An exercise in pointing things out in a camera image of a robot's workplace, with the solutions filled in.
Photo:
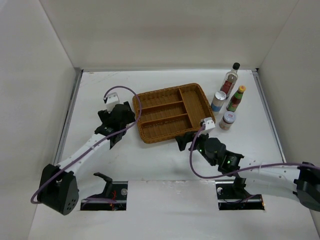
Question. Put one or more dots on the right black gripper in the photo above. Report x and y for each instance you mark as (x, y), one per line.
(183, 140)

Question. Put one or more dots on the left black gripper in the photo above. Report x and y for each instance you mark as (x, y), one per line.
(105, 116)

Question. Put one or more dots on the tall clear black-cap bottle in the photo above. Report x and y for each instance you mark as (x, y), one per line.
(230, 79)

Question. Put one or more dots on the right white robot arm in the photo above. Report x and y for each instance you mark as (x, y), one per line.
(296, 181)

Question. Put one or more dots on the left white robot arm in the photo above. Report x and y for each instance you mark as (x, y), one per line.
(58, 188)

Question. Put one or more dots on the brown wicker divided basket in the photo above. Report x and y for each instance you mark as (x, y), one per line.
(170, 112)

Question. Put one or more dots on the white-lid brown spice jar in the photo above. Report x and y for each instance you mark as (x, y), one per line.
(227, 120)

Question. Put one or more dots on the silver-lid blue-label jar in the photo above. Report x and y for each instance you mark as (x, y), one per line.
(218, 101)

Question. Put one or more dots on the yellow-cap red sauce bottle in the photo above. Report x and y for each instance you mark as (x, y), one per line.
(236, 99)

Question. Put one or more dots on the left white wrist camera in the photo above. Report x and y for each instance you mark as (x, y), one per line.
(111, 100)

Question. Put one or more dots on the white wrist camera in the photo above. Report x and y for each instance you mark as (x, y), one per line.
(207, 125)
(111, 100)

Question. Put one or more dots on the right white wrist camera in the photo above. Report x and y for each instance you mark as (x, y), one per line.
(207, 125)

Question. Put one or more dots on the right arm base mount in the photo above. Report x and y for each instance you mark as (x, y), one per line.
(231, 196)

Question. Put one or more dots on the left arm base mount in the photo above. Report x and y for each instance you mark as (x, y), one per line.
(112, 198)

